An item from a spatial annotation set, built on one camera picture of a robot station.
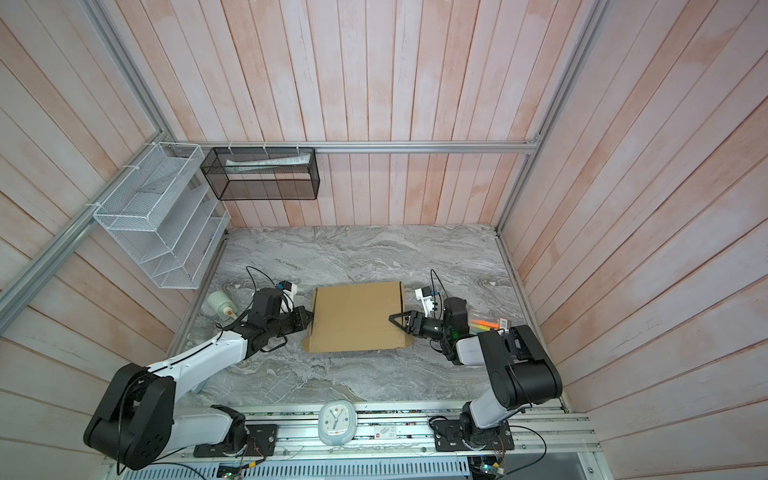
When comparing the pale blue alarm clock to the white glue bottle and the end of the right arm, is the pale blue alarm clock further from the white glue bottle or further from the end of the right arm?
the white glue bottle

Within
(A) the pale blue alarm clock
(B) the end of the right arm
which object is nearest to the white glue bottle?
(A) the pale blue alarm clock

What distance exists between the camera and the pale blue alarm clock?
2.41ft
